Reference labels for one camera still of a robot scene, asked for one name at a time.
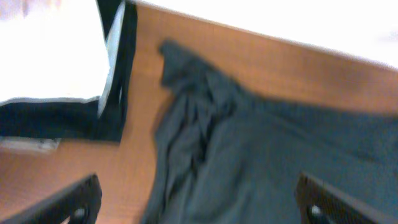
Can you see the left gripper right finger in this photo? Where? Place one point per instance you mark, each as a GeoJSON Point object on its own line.
{"type": "Point", "coordinates": [320, 202]}

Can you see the dark green Nike t-shirt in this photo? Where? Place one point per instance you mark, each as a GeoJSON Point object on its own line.
{"type": "Point", "coordinates": [226, 155]}

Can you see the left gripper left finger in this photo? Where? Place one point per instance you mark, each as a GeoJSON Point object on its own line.
{"type": "Point", "coordinates": [79, 203]}

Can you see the grey folded garment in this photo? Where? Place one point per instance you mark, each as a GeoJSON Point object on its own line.
{"type": "Point", "coordinates": [29, 145]}

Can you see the white folded t-shirt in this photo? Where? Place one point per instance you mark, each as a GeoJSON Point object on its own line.
{"type": "Point", "coordinates": [52, 51]}

